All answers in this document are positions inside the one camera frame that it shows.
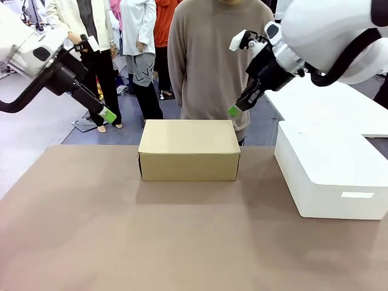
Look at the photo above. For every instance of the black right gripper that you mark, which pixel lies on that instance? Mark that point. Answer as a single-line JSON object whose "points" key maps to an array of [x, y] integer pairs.
{"points": [[269, 69]]}

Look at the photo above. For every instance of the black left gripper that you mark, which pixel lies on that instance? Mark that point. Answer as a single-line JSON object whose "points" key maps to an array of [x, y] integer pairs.
{"points": [[65, 74]]}

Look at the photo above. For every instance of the brown cardboard shoe box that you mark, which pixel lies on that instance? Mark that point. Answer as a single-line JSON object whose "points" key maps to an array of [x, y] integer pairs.
{"points": [[188, 151]]}

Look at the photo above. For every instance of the white foam box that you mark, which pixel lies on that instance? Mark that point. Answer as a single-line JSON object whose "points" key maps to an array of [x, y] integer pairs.
{"points": [[330, 169]]}

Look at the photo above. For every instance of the white label on foam box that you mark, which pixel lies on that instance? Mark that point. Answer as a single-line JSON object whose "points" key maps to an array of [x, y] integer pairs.
{"points": [[357, 195]]}

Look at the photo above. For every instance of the mannequin white jacket black trousers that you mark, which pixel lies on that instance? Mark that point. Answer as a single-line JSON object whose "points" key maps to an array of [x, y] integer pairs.
{"points": [[97, 78]]}

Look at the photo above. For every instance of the clothes pile on floor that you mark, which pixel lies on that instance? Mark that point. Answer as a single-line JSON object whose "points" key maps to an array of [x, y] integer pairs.
{"points": [[122, 90]]}

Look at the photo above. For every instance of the person in beige sweater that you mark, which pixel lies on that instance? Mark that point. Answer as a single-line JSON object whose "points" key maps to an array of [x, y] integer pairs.
{"points": [[212, 60]]}

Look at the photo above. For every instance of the person in white shirt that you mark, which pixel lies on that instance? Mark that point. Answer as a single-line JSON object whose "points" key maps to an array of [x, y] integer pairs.
{"points": [[139, 30]]}

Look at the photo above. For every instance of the person in pink top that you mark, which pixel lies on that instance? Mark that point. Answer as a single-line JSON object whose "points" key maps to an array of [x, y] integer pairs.
{"points": [[115, 12]]}

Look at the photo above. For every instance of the person in orange top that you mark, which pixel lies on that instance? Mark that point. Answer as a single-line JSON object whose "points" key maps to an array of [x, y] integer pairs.
{"points": [[162, 21]]}

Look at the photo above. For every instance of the grey mannequin base plate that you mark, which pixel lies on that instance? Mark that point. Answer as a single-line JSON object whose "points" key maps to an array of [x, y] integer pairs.
{"points": [[82, 125]]}

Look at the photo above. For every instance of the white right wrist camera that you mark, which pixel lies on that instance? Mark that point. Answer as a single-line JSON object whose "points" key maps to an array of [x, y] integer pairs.
{"points": [[238, 40]]}

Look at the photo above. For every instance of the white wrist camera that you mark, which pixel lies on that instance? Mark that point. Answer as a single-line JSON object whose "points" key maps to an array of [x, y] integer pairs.
{"points": [[238, 40], [93, 43]]}

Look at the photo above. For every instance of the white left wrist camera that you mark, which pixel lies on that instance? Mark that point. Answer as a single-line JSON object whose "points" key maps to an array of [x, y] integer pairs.
{"points": [[93, 43]]}

